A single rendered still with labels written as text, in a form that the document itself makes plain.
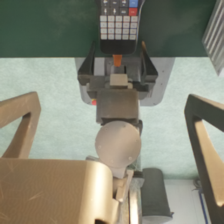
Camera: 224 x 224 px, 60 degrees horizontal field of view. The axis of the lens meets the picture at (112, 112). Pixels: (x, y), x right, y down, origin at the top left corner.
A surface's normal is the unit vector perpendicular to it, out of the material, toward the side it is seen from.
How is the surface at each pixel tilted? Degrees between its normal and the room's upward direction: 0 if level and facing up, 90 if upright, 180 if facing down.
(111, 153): 60
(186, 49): 0
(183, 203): 90
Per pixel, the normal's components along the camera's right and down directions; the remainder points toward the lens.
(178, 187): -0.02, -0.61
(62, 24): -0.02, 0.79
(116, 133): 0.00, -0.13
